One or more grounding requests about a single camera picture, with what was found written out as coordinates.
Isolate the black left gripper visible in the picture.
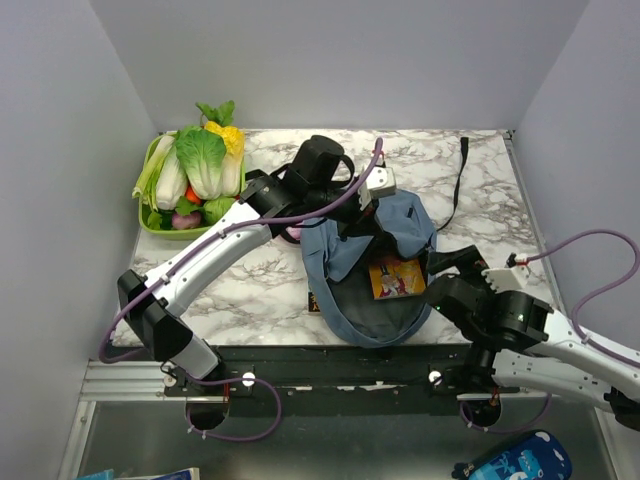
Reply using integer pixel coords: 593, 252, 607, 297
306, 181, 385, 242

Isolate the orange book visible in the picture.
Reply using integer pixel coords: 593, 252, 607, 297
368, 256, 427, 300

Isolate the blue student backpack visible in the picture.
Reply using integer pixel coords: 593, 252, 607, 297
269, 135, 471, 349

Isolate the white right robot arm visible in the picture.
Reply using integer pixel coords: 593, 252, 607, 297
424, 246, 639, 430

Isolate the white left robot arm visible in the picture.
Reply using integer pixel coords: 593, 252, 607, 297
118, 135, 383, 395

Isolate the pink cartoon pencil case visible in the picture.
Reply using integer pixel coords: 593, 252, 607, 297
280, 226, 302, 245

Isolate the yellow leaf napa cabbage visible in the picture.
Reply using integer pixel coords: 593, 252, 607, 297
196, 100, 245, 197

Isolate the round green cabbage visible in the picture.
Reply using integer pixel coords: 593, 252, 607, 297
202, 196, 236, 226

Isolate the green leaf napa cabbage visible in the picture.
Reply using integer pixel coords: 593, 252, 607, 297
175, 127, 226, 200

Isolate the green vegetable basket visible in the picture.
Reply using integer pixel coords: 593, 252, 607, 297
132, 122, 245, 240

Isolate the orange carrot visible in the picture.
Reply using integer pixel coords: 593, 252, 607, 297
185, 186, 202, 205

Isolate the black cover story book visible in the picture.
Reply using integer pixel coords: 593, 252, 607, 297
307, 288, 321, 315

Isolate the purple onion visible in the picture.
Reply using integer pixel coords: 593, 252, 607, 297
171, 211, 202, 230

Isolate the white green leek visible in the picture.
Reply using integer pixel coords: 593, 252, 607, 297
132, 134, 175, 211

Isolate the blue shark pencil case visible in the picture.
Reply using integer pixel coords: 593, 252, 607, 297
451, 430, 573, 480

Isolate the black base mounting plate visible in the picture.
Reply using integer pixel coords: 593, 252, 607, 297
161, 344, 494, 427

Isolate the blue book at bottom edge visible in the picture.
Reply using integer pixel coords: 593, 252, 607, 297
75, 467, 201, 480

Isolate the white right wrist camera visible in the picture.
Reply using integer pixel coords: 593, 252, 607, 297
481, 265, 531, 293

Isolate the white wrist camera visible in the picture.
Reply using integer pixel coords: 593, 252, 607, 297
481, 265, 531, 293
358, 166, 396, 211

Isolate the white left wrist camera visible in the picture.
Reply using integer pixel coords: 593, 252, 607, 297
358, 166, 396, 211

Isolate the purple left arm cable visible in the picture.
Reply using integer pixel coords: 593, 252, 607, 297
98, 137, 385, 444

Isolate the aluminium rail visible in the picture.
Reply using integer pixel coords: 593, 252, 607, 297
80, 361, 165, 402

